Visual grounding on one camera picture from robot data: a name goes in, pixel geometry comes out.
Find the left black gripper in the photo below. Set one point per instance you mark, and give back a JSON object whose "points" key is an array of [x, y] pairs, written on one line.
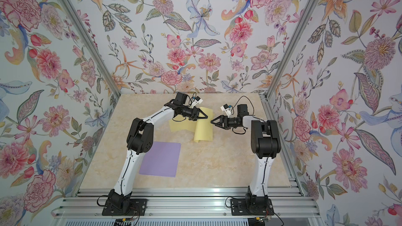
{"points": [[193, 114]]}

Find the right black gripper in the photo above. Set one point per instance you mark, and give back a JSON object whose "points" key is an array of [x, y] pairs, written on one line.
{"points": [[224, 120]]}

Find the purple paper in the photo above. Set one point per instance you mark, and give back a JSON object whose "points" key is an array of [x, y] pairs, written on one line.
{"points": [[161, 160]]}

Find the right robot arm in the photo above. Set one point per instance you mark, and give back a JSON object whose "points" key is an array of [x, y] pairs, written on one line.
{"points": [[265, 145]]}

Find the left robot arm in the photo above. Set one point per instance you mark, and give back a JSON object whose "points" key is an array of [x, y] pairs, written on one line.
{"points": [[140, 140]]}

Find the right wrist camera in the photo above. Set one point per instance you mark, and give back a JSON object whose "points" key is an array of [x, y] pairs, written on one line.
{"points": [[227, 109]]}

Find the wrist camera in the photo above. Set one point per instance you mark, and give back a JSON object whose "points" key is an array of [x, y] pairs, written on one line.
{"points": [[227, 109], [195, 101]]}

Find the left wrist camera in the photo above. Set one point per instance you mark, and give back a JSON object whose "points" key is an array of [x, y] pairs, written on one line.
{"points": [[195, 101]]}

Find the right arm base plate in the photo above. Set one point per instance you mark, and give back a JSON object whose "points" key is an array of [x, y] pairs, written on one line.
{"points": [[259, 208]]}

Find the aluminium front rail frame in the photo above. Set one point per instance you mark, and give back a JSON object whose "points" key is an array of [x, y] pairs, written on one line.
{"points": [[188, 207]]}

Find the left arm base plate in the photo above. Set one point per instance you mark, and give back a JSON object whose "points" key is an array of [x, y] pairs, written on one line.
{"points": [[132, 207]]}

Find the left aluminium corner post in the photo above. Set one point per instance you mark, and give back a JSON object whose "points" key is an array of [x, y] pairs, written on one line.
{"points": [[88, 42]]}

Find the aluminium corner post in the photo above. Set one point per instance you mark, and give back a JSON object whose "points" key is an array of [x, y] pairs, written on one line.
{"points": [[294, 40], [88, 42]]}

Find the right aluminium corner post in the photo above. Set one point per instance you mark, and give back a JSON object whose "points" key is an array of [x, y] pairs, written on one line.
{"points": [[294, 40]]}

